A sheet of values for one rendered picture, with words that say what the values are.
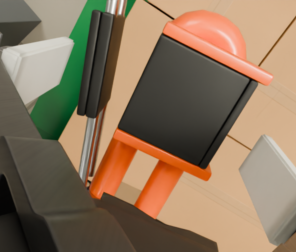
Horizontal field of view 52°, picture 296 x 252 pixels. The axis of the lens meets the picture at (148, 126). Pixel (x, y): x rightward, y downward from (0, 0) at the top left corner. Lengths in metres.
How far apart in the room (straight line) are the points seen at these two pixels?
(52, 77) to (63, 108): 1.43
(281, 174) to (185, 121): 0.07
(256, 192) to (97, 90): 0.11
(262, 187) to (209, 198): 0.92
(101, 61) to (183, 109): 0.06
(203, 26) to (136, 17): 0.72
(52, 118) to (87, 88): 1.45
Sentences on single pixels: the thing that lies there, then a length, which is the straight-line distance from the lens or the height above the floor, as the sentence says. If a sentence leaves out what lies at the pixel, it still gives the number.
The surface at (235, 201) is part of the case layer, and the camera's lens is 1.11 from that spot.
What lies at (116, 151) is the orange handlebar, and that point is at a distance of 0.23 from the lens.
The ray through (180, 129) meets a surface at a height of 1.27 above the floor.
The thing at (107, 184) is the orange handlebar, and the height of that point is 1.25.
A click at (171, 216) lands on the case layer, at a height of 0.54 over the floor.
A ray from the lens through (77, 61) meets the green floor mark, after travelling 1.53.
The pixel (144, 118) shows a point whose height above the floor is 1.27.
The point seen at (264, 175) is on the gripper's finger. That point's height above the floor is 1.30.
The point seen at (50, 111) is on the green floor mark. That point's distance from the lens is 1.64.
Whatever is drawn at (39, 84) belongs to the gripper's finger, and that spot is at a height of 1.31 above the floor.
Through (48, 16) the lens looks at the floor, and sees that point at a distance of 1.56.
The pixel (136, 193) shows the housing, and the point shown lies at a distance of 0.28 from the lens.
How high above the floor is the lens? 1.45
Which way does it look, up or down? 70 degrees down
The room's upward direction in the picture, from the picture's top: 168 degrees counter-clockwise
